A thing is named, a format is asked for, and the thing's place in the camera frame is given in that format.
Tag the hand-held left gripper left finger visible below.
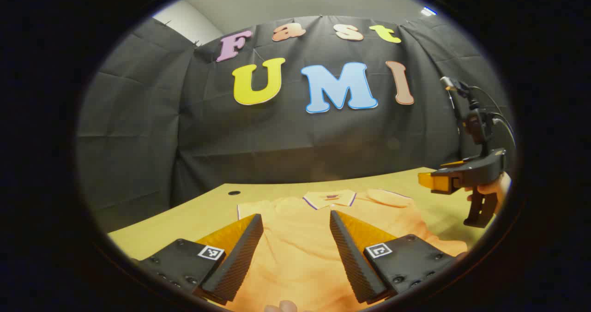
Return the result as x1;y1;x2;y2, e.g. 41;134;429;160
132;213;264;306

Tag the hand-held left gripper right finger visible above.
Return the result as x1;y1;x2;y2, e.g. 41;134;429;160
329;210;458;304

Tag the orange T-shirt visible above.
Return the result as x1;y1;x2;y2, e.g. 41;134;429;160
226;188;469;312

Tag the black backdrop cloth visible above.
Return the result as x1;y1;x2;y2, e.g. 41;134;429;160
76;16;515;234

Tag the black cable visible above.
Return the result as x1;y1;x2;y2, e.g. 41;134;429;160
469;86;517;149

